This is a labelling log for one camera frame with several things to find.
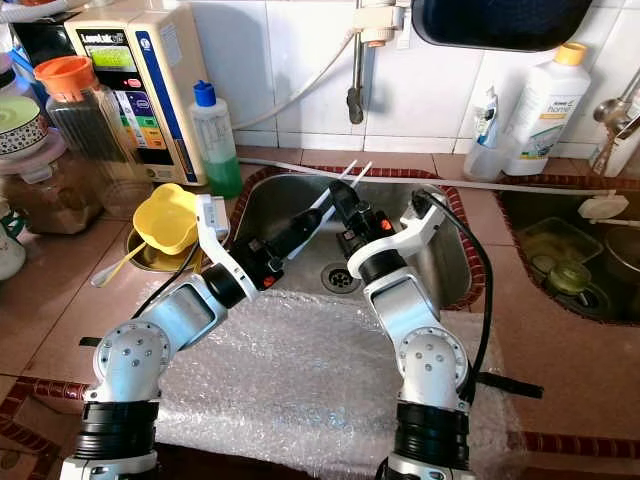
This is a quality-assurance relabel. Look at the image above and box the white appliance hose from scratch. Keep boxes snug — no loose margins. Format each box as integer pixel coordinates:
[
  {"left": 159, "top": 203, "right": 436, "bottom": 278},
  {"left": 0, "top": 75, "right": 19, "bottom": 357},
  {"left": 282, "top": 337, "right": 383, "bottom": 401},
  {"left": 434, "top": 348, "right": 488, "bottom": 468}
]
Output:
[{"left": 232, "top": 30, "right": 366, "bottom": 131}]

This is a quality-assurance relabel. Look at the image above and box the steel sink basin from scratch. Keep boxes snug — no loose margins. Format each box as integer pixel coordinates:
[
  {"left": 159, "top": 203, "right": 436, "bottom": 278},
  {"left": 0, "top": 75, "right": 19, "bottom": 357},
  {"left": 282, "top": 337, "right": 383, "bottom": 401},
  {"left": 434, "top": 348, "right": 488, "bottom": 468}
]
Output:
[
  {"left": 235, "top": 172, "right": 481, "bottom": 306},
  {"left": 500, "top": 188, "right": 640, "bottom": 323}
]

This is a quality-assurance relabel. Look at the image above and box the round steel bowl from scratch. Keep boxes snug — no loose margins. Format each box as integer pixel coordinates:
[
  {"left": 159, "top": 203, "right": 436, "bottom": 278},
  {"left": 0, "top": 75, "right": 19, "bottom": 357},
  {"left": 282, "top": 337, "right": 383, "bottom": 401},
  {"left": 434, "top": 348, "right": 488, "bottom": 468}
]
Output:
[{"left": 125, "top": 228, "right": 211, "bottom": 273}]

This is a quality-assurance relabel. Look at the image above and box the clear jar with orange lid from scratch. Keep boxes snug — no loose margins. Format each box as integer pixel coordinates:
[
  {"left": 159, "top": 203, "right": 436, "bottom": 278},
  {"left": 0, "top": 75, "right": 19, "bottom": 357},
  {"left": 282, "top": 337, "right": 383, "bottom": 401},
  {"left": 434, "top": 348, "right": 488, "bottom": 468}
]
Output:
[{"left": 33, "top": 55, "right": 126, "bottom": 211}]

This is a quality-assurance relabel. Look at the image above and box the white chopstick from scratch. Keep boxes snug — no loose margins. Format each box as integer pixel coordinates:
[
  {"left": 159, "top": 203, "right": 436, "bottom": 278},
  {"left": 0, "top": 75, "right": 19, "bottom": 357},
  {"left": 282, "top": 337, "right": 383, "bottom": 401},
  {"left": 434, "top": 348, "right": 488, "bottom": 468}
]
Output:
[
  {"left": 300, "top": 160, "right": 359, "bottom": 217},
  {"left": 345, "top": 162, "right": 373, "bottom": 191}
]

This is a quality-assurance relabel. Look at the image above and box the chrome wall faucet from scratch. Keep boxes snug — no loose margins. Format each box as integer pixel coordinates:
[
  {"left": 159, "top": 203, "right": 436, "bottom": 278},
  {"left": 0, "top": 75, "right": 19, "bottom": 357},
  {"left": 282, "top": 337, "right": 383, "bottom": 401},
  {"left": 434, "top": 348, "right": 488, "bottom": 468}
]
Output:
[{"left": 345, "top": 0, "right": 401, "bottom": 126}]

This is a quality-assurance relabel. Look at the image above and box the green liquid bottle blue cap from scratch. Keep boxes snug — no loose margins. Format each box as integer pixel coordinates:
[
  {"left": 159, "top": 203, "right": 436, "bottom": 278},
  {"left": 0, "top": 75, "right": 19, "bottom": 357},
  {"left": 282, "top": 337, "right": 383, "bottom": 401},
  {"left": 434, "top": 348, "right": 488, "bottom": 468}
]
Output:
[{"left": 190, "top": 80, "right": 244, "bottom": 198}]

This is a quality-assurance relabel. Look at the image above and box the clear glass container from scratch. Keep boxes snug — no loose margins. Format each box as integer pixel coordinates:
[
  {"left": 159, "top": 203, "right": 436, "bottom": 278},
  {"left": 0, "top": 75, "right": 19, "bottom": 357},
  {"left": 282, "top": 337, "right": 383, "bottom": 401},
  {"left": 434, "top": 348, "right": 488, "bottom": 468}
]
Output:
[{"left": 518, "top": 215, "right": 596, "bottom": 296}]

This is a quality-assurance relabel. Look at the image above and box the cream water ionizer appliance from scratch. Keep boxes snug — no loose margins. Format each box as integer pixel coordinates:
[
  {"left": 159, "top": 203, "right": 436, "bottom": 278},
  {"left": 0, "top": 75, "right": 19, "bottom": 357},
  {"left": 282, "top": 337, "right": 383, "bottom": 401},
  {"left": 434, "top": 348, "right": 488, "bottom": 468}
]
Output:
[{"left": 63, "top": 8, "right": 203, "bottom": 186}]

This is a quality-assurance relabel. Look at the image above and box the clear bubble wrap sheet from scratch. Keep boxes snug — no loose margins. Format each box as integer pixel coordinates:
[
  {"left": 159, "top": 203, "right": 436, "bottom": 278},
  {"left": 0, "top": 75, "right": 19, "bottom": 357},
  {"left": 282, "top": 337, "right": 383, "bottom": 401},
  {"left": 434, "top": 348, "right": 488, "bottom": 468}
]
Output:
[{"left": 155, "top": 290, "right": 526, "bottom": 480}]

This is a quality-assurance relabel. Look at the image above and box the white detergent bottle yellow cap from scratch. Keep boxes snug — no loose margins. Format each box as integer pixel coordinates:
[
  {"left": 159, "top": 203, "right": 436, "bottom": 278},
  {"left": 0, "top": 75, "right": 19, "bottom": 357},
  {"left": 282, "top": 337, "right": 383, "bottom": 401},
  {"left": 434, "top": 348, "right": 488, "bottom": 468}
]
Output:
[{"left": 503, "top": 42, "right": 591, "bottom": 176}]

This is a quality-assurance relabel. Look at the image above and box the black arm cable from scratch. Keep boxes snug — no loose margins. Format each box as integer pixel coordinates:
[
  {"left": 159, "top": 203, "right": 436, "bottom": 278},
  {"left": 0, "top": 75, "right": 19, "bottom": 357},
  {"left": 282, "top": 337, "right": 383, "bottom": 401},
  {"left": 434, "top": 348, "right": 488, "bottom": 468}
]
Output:
[
  {"left": 415, "top": 190, "right": 496, "bottom": 401},
  {"left": 130, "top": 245, "right": 201, "bottom": 321}
]

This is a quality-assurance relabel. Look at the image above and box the patterned bowl with green lid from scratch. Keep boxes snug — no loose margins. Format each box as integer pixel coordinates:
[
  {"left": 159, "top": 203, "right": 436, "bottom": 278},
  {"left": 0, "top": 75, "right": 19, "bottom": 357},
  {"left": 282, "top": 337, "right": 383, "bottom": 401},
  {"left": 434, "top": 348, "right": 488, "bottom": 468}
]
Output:
[{"left": 0, "top": 95, "right": 44, "bottom": 156}]

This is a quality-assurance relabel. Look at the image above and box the small glass jar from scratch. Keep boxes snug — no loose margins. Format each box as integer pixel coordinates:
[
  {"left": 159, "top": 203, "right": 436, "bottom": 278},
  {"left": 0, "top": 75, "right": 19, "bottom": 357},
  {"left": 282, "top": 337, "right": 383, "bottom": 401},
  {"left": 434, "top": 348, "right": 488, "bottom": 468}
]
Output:
[{"left": 550, "top": 262, "right": 591, "bottom": 296}]

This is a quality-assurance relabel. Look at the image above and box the dark blue tray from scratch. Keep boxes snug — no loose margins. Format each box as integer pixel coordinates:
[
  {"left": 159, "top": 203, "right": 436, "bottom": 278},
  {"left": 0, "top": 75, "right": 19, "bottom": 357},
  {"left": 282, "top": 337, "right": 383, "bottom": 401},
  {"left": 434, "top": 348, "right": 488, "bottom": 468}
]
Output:
[{"left": 410, "top": 0, "right": 593, "bottom": 53}]

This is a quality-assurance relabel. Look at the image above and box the clear jar with brown contents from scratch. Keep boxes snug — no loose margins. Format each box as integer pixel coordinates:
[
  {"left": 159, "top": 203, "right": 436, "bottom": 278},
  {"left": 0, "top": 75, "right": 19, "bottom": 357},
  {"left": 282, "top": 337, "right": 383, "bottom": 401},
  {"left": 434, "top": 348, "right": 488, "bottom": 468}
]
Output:
[{"left": 0, "top": 150, "right": 106, "bottom": 236}]

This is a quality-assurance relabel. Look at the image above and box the clear plastic cup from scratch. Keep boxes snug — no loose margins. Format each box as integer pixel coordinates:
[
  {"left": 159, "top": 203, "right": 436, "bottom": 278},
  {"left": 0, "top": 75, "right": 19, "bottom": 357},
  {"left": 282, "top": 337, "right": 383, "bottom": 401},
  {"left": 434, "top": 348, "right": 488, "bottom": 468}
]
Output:
[{"left": 463, "top": 130, "right": 516, "bottom": 183}]

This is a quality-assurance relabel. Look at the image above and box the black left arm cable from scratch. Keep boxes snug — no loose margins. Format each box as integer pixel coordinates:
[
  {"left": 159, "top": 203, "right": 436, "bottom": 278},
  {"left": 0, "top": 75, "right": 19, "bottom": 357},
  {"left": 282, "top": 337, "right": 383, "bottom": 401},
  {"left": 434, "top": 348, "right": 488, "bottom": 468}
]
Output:
[{"left": 130, "top": 245, "right": 201, "bottom": 321}]

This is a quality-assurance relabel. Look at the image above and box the steel pot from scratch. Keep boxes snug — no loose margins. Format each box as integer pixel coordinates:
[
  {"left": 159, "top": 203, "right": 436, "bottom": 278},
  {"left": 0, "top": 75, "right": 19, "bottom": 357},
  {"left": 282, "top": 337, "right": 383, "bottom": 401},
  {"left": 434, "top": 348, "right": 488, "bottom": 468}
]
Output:
[{"left": 605, "top": 220, "right": 640, "bottom": 291}]

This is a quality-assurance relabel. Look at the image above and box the cream plastic spoon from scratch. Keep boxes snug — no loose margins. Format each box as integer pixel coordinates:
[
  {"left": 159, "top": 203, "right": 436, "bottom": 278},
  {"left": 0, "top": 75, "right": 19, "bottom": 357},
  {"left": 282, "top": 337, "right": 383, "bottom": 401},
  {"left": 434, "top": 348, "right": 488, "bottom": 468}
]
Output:
[{"left": 90, "top": 240, "right": 151, "bottom": 289}]

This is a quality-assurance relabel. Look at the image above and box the thin white counter hose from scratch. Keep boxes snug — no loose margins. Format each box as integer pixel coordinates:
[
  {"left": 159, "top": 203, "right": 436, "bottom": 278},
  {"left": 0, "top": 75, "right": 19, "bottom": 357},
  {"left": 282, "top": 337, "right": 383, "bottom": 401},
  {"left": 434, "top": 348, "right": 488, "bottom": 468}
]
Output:
[{"left": 238, "top": 155, "right": 640, "bottom": 196}]

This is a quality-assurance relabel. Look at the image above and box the chrome sink tap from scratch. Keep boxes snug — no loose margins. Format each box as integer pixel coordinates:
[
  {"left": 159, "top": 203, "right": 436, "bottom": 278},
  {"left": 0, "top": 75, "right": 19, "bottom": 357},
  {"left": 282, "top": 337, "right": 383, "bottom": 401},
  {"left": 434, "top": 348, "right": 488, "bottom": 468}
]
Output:
[{"left": 592, "top": 65, "right": 640, "bottom": 179}]

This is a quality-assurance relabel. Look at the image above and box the yellow plastic bowl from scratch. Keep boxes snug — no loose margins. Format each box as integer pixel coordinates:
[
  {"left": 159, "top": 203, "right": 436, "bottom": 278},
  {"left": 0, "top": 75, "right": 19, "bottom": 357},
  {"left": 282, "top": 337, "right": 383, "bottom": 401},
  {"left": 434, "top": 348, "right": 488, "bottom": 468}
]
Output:
[{"left": 132, "top": 183, "right": 201, "bottom": 256}]

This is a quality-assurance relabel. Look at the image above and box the green mug with white bunny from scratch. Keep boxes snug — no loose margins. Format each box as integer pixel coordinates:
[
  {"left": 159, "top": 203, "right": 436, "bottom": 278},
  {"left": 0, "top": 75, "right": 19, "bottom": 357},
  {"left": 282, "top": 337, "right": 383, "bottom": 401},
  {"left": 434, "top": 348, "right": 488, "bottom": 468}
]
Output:
[{"left": 0, "top": 210, "right": 29, "bottom": 281}]

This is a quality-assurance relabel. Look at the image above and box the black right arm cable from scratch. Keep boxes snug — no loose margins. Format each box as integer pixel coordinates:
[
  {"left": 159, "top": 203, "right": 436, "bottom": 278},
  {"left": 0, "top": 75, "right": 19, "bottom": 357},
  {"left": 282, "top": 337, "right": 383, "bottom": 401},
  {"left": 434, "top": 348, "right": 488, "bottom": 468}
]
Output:
[{"left": 415, "top": 190, "right": 496, "bottom": 401}]

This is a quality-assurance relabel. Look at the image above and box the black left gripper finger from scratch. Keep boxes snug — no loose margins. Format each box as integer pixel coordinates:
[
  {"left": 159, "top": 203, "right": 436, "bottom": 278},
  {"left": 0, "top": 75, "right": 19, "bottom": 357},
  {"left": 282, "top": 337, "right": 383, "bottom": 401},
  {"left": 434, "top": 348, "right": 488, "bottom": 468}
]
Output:
[
  {"left": 282, "top": 205, "right": 334, "bottom": 244},
  {"left": 292, "top": 214, "right": 338, "bottom": 259}
]

